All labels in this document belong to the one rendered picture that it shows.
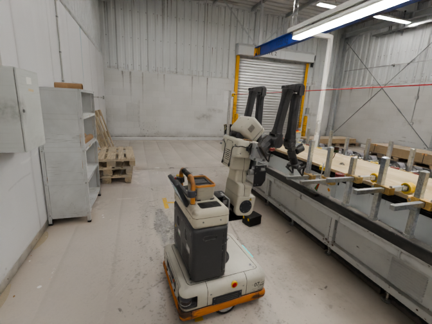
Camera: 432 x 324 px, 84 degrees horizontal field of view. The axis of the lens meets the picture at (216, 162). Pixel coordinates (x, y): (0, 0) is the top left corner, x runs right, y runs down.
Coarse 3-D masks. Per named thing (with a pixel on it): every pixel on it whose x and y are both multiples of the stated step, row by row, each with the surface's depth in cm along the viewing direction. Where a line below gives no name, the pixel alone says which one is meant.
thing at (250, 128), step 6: (240, 120) 178; (246, 120) 172; (252, 120) 168; (234, 126) 179; (240, 126) 172; (246, 126) 168; (252, 126) 169; (258, 126) 171; (240, 132) 170; (246, 132) 168; (252, 132) 170; (258, 132) 172; (246, 138) 172; (252, 138) 171
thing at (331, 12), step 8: (352, 0) 222; (360, 0) 214; (368, 0) 213; (336, 8) 240; (344, 8) 232; (320, 16) 261; (328, 16) 258; (304, 24) 286; (288, 32) 316; (328, 40) 335; (328, 48) 336; (328, 56) 338; (328, 64) 341; (320, 96) 354; (320, 104) 354; (320, 112) 356; (320, 120) 360
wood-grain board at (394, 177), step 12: (300, 156) 289; (324, 156) 296; (336, 156) 299; (348, 156) 303; (336, 168) 238; (360, 168) 243; (372, 168) 245; (396, 180) 208; (408, 180) 210; (396, 192) 179
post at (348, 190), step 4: (352, 160) 190; (356, 160) 190; (352, 164) 190; (356, 164) 191; (348, 168) 194; (352, 168) 190; (348, 172) 194; (352, 172) 192; (348, 184) 194; (352, 184) 195; (348, 188) 194; (348, 192) 195; (344, 196) 199; (348, 196) 196; (344, 200) 199; (348, 200) 197
